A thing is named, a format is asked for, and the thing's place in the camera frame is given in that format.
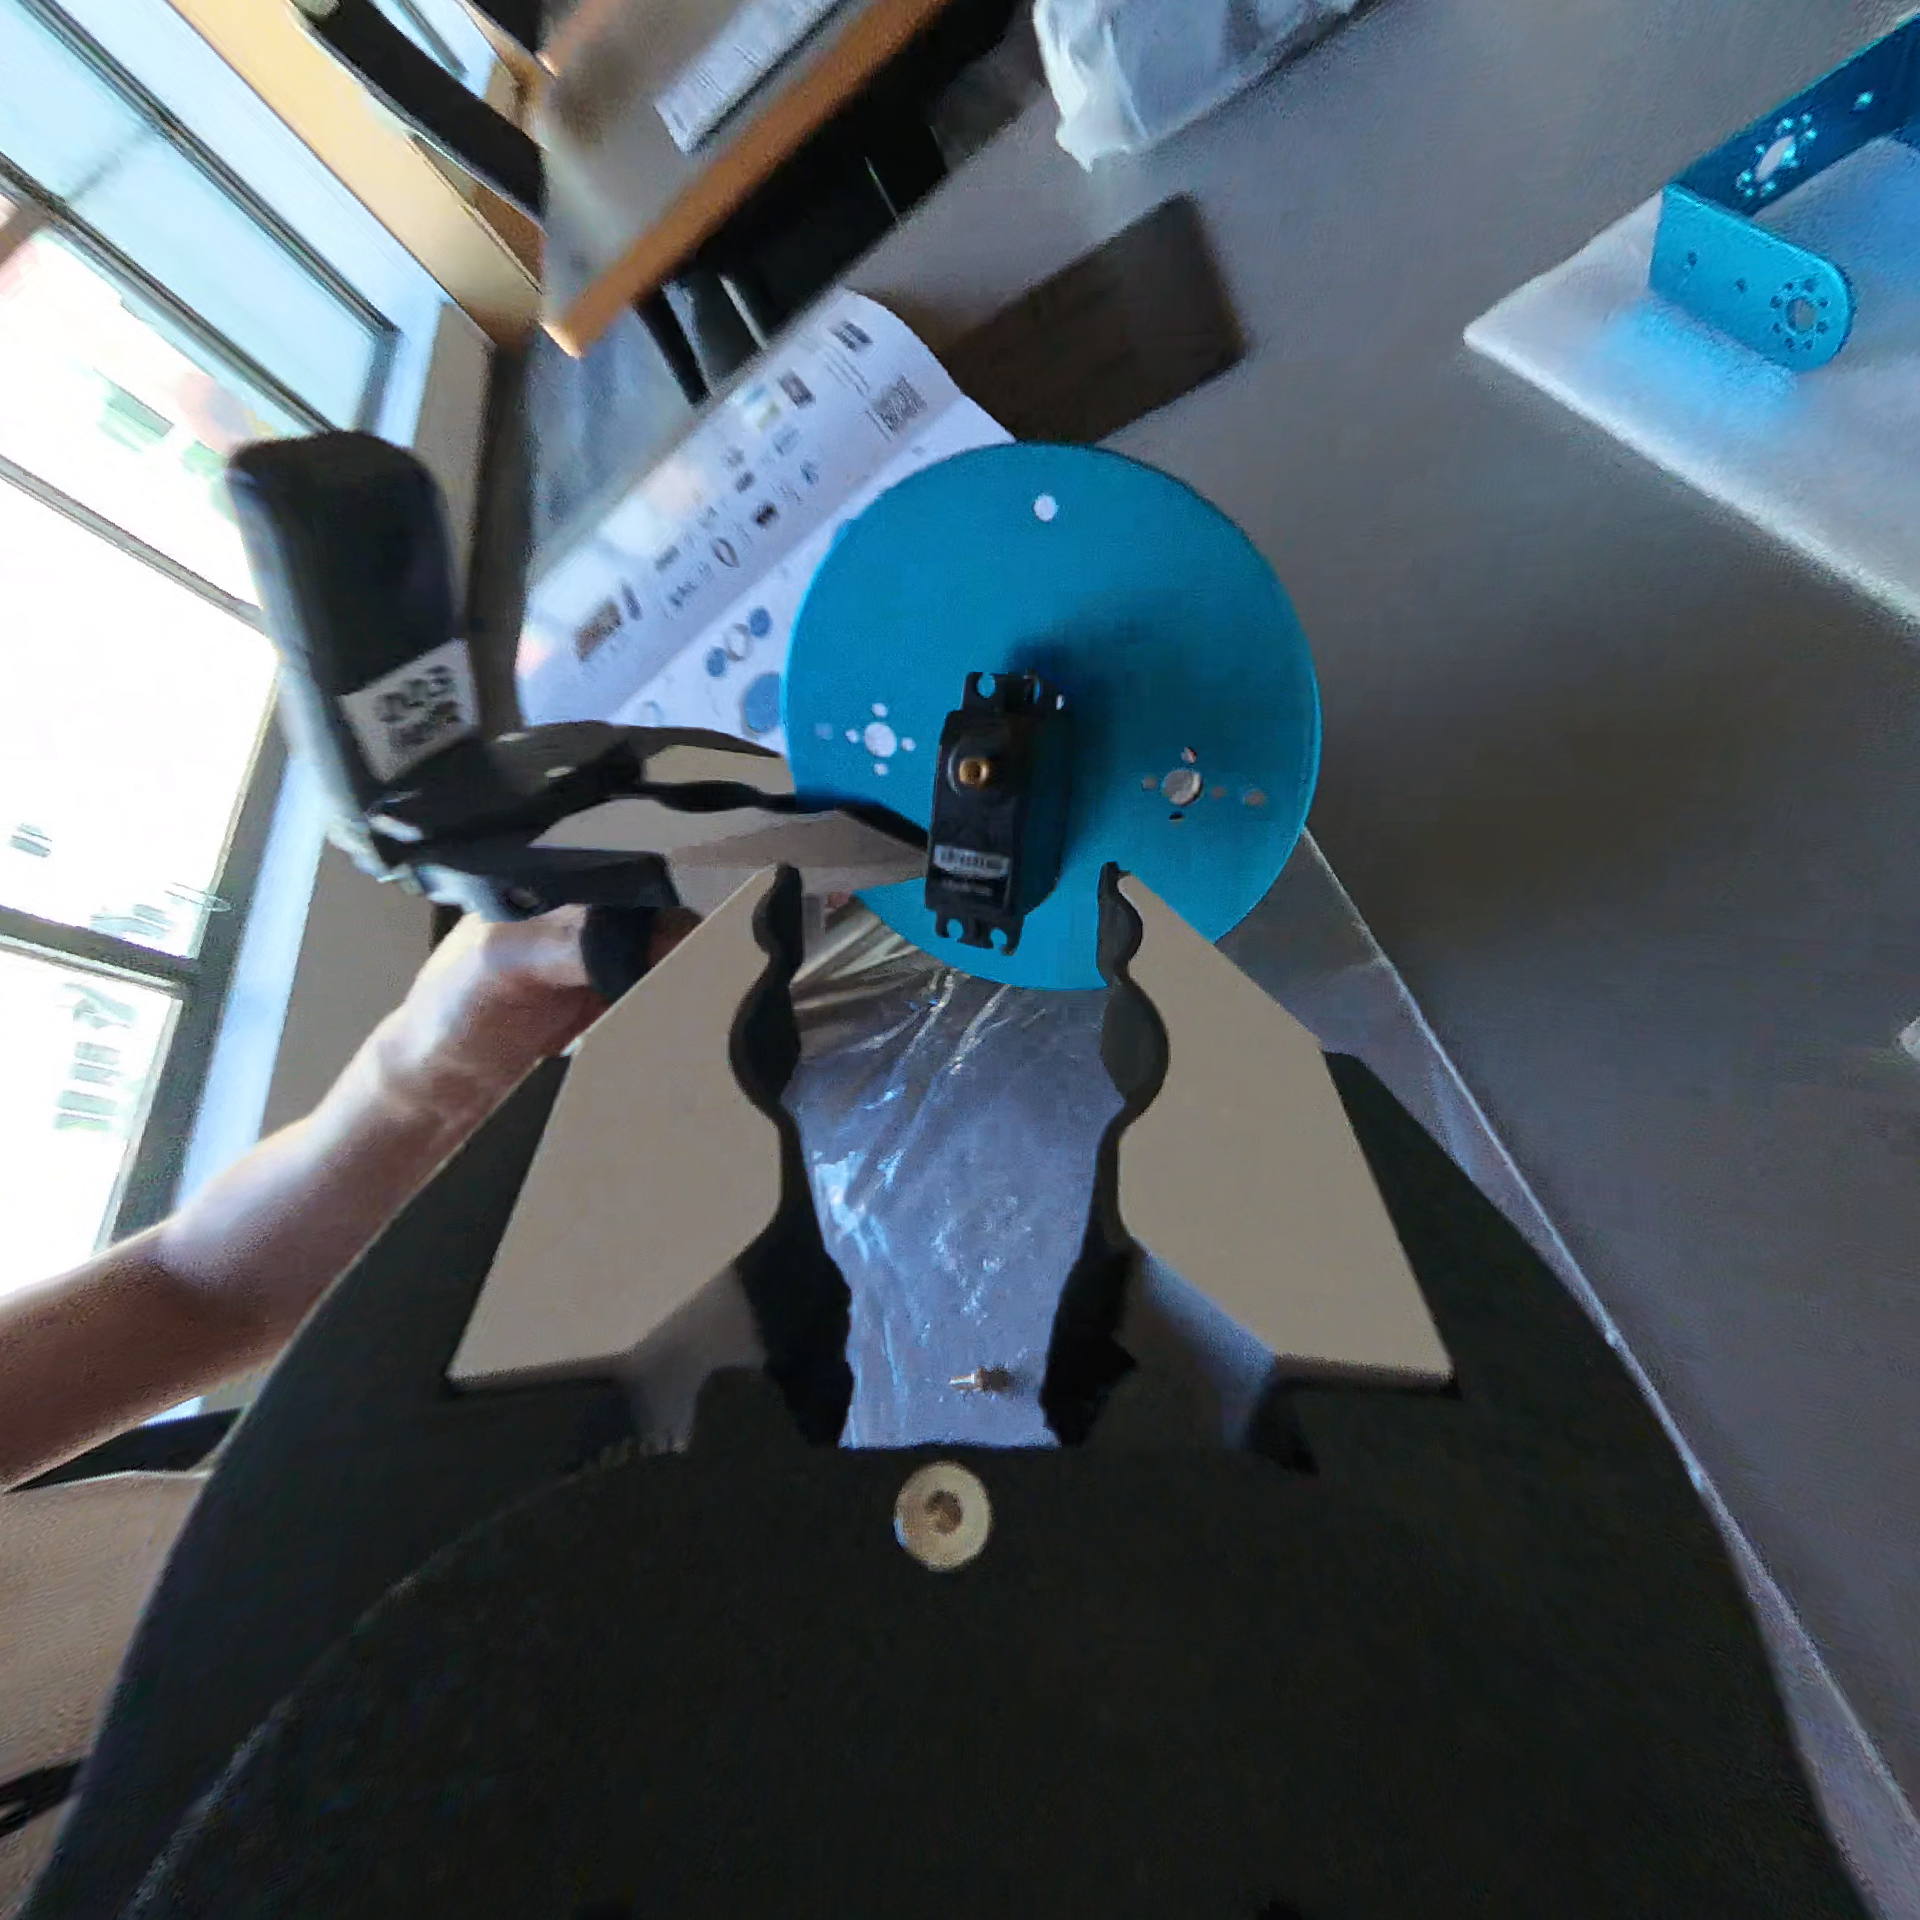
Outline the grey wood-edged desk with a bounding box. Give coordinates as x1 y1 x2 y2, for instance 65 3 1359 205
165 0 961 354

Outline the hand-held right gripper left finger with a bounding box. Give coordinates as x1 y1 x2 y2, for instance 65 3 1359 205
449 867 857 1444

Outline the white foam sheet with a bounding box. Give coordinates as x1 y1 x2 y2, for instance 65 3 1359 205
1463 134 1920 623

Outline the white instruction sheet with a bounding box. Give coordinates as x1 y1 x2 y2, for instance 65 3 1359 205
516 289 1022 753

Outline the clear plastic bag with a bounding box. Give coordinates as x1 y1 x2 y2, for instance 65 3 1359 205
778 831 1920 1920

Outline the person's left hand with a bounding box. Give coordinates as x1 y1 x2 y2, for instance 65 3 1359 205
367 908 705 1085

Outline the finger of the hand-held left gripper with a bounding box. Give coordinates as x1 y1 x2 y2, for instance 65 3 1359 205
661 822 928 902
638 743 924 842

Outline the printed paper sheet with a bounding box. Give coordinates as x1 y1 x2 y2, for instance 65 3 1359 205
656 0 841 154

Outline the large paned window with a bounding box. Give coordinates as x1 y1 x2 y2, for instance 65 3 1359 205
0 0 400 1292

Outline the black rectangular desk plate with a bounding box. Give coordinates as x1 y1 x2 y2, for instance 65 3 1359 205
930 194 1250 443

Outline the black servo motor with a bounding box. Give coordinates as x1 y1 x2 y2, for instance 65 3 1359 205
921 669 1073 954

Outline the white plastic bag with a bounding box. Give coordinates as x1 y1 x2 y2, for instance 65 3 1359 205
1034 0 1383 166

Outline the blue round metal plate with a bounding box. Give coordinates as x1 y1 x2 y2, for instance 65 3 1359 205
784 442 1325 993

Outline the person's left forearm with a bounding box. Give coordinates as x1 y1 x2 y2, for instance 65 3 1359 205
0 1035 572 1487

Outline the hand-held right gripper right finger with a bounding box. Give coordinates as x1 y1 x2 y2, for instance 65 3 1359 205
1041 870 1455 1444

